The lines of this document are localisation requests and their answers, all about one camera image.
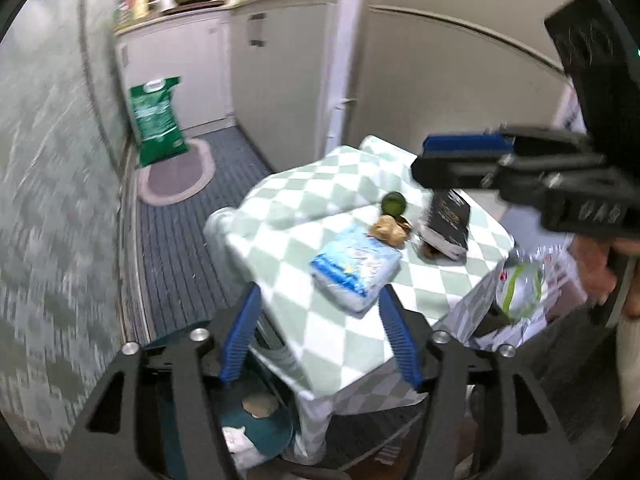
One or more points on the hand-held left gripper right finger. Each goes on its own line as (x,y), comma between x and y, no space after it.
(400,335)

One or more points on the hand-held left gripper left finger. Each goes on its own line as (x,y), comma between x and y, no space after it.
(241,340)

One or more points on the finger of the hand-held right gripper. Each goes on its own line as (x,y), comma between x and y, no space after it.
(465,145)
(450,172)

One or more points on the brown fruit shell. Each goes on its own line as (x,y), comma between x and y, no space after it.
(386,230)

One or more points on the teal trash bin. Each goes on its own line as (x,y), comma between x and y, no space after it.
(272,432)

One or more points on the person's right hand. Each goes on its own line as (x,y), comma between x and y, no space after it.
(595,267)

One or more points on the black box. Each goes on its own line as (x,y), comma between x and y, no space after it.
(447,225)

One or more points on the green round fruit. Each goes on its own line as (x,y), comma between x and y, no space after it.
(393,204)

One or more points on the tan peel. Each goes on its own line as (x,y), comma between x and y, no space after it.
(259,405)

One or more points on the blue tissue packet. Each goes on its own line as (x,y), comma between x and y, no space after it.
(352,270)

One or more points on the white crumpled tissue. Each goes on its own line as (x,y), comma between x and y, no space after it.
(242,442)

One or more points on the blue striped carpet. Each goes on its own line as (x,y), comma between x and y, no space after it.
(170,255)

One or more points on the white green plastic bag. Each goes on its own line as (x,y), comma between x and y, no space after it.
(522,285)

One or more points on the green white checkered tablecloth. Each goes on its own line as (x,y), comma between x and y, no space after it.
(310,195)

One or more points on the oval pink rug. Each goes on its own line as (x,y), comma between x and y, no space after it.
(172,180)

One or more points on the beige two-door cabinet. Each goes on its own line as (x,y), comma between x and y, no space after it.
(280,65)

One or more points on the green sack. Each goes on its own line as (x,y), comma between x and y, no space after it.
(157,120)

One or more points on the white kitchen cabinet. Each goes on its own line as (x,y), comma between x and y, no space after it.
(175,70)

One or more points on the clear plastic bottle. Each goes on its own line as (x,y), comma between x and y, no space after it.
(141,0)
(125,5)

